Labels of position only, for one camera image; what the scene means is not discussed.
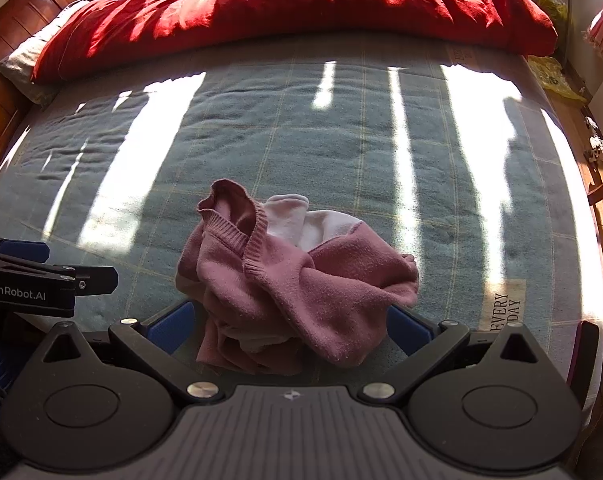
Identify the wooden headboard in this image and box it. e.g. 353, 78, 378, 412
0, 0, 77, 196

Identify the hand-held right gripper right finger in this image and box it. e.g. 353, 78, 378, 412
357, 305, 539, 406

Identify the pink and white knit sweater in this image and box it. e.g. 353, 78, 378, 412
176, 178, 420, 376

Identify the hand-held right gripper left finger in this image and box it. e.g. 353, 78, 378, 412
42, 300, 226, 406

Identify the green plaid bed blanket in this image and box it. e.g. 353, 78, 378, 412
0, 30, 603, 391

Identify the red duvet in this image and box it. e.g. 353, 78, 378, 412
32, 0, 558, 85

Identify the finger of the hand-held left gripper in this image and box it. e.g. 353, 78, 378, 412
0, 234, 50, 263
0, 254, 119, 297

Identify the grey pillow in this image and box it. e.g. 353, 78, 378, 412
0, 0, 90, 107

